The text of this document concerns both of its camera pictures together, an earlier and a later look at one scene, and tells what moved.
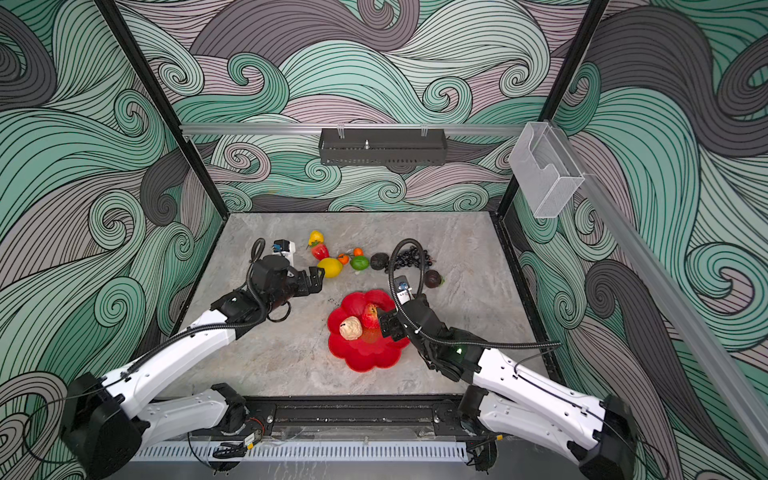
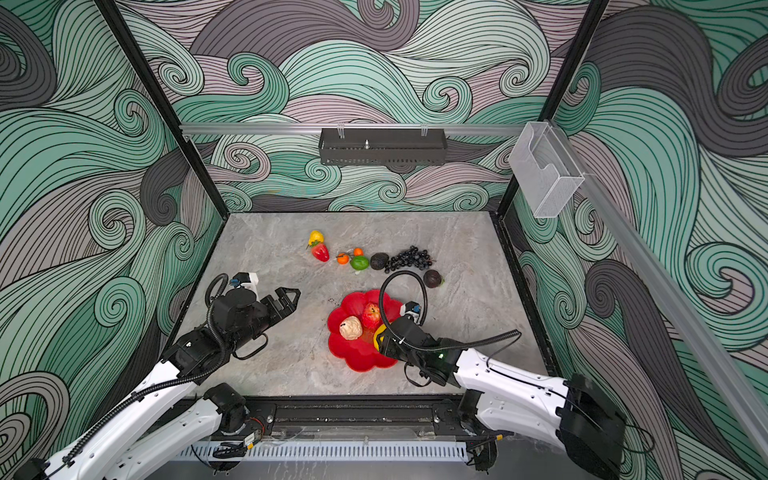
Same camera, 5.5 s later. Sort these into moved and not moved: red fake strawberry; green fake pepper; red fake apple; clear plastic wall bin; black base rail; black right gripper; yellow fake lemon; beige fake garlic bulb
Moved: black right gripper; yellow fake lemon
Not moved: red fake strawberry; green fake pepper; beige fake garlic bulb; clear plastic wall bin; red fake apple; black base rail
